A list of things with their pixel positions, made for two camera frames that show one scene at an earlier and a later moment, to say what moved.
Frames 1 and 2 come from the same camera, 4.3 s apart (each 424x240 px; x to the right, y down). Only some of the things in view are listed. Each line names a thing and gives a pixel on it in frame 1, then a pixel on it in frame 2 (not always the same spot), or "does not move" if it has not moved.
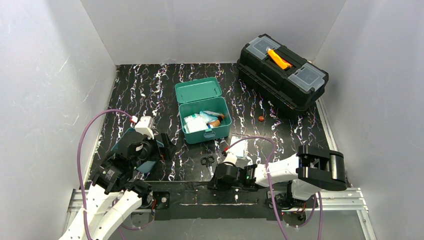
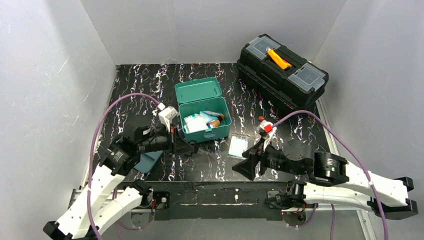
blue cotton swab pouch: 209,116 does not move
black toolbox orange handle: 292,82 does not move
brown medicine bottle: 217,122 does not move
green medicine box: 204,113 does not move
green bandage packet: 240,147 does not move
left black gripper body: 158,149 → 173,142
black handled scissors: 207,162 → 196,146
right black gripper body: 216,178 → 261,159
